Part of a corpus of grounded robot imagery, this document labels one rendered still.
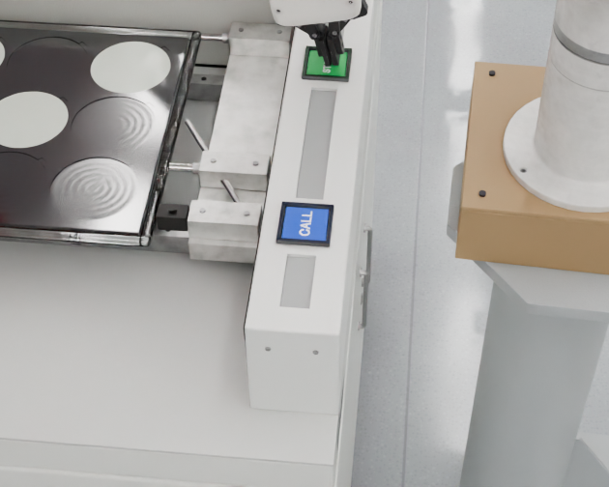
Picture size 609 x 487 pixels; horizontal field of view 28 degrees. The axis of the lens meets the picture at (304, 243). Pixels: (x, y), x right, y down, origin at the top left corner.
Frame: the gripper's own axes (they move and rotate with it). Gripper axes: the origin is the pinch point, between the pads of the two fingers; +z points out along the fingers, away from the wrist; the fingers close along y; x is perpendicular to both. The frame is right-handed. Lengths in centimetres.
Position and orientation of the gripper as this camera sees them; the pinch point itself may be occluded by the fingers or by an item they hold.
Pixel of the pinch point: (330, 44)
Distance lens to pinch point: 144.0
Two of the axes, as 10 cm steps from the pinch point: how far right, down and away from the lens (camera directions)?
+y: 9.7, -0.7, -2.3
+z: 2.2, 6.6, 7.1
